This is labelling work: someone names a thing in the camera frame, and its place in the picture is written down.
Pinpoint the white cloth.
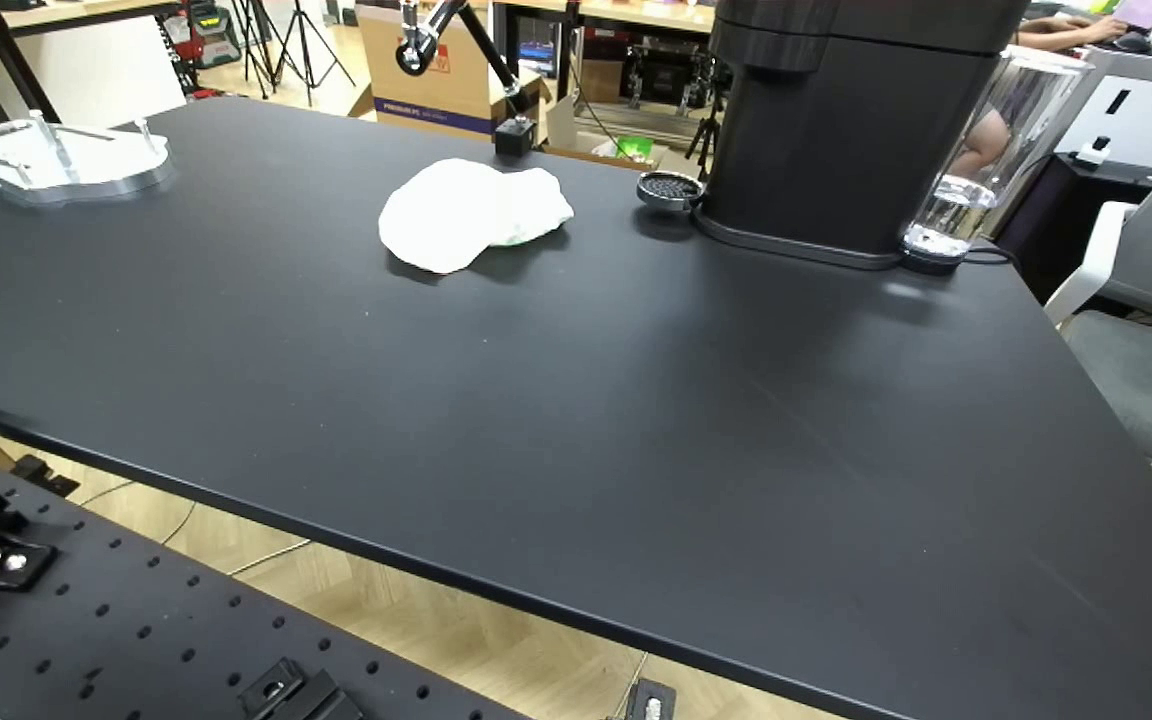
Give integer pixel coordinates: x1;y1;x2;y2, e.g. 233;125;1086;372
377;157;576;282

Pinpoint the person forearm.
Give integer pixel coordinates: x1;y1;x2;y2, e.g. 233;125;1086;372
1021;9;1152;55

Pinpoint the round black lid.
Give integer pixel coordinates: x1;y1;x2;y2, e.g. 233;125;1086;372
632;167;711;220

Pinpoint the green packet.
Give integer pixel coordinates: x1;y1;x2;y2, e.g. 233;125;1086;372
609;127;667;167

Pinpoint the black articulated clamp stand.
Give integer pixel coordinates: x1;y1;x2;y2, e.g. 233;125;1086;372
393;0;539;167

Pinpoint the small black tripod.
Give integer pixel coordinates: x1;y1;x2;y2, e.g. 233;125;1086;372
683;55;735;176

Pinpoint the cardboard box with purple stripe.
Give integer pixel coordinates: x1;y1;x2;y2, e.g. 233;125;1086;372
357;0;553;137

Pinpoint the black coffee machine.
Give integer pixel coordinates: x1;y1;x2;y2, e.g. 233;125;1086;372
700;0;1032;266

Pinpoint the clear glass cup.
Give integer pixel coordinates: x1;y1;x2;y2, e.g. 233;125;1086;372
899;46;1091;269

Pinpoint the black perforated breadboard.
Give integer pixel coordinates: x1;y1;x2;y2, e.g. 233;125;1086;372
0;376;527;720

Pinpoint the grey office chair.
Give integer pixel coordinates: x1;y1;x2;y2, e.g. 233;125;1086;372
1042;137;1152;492

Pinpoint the white cabinet panel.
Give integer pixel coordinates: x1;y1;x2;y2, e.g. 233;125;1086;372
999;46;1152;303

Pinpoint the wooden desk with black leg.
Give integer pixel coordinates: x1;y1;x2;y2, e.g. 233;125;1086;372
0;0;189;125

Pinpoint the small black bracket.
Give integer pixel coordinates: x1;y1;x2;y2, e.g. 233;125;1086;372
7;453;83;499

